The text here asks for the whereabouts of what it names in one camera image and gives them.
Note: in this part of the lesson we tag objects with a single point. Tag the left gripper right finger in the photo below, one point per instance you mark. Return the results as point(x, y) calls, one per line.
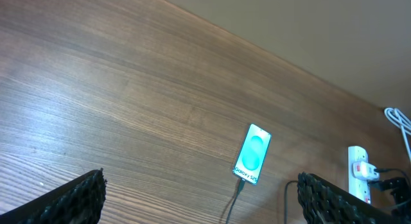
point(323, 202)

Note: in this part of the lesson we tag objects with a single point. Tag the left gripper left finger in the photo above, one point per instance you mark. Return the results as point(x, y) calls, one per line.
point(78, 201)

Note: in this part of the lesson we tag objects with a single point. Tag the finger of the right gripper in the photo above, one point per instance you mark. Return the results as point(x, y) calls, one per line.
point(399, 189)

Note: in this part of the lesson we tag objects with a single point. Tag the Galaxy S25 smartphone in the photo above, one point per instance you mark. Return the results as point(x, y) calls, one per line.
point(252, 154)

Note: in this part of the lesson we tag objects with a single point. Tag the white USB charger plug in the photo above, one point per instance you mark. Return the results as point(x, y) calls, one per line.
point(365, 171)

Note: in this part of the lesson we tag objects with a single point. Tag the white power strip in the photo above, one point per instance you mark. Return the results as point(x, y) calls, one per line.
point(357, 182)

